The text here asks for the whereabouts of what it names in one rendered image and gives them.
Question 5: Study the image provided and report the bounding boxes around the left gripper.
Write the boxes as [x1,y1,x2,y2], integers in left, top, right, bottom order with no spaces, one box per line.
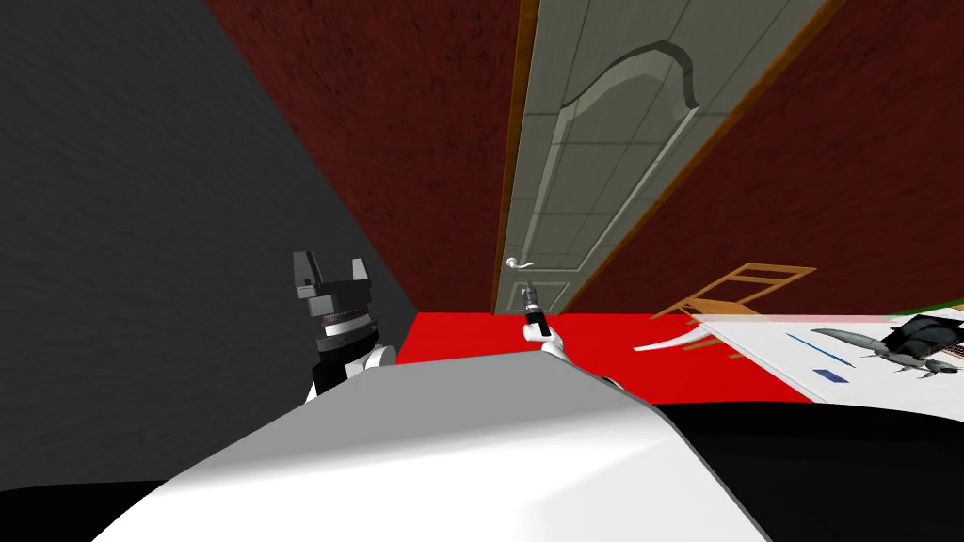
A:
[292,250,375,320]

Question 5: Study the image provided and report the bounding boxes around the grey panelled door leaf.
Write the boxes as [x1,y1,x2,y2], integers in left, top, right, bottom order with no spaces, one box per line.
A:
[492,0,831,317]

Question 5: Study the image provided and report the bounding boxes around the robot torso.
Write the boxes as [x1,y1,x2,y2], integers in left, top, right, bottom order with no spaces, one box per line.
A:
[89,349,774,542]

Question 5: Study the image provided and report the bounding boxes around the wooden chair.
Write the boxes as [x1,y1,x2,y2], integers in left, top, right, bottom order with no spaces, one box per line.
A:
[651,263,819,359]

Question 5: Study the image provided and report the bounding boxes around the white table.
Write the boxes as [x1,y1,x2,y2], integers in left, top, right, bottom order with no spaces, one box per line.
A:
[632,304,964,423]

